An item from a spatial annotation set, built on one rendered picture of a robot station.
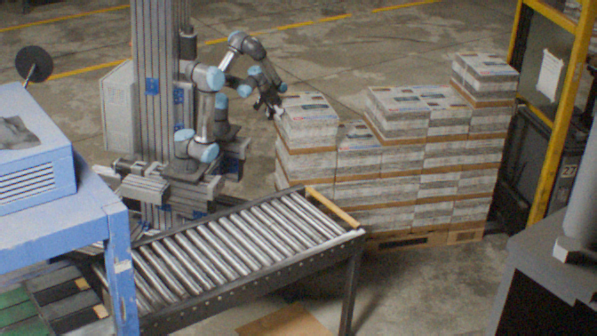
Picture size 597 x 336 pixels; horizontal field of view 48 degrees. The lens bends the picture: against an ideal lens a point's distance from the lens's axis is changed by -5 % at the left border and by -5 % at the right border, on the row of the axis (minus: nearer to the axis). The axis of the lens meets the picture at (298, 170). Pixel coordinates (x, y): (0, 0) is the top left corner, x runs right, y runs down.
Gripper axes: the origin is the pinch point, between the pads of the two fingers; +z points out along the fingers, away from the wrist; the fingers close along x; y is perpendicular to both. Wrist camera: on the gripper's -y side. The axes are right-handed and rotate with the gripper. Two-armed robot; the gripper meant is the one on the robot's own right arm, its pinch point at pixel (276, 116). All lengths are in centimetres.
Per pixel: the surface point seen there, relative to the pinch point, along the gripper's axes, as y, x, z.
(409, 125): 67, -19, 41
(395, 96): 70, 1, 31
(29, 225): -83, -169, -112
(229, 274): -53, -116, -8
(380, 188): 34, -21, 71
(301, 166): -2.0, -19.8, 27.2
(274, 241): -30, -95, 5
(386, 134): 52, -20, 38
